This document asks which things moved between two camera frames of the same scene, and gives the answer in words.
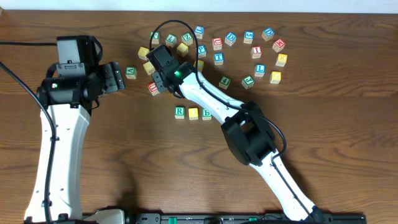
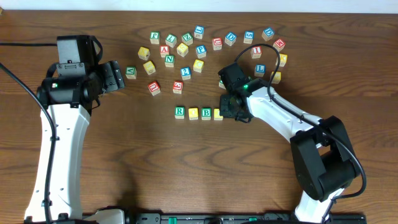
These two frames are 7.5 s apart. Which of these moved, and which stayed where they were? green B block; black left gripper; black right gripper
Moved: black right gripper
Stayed: black left gripper; green B block
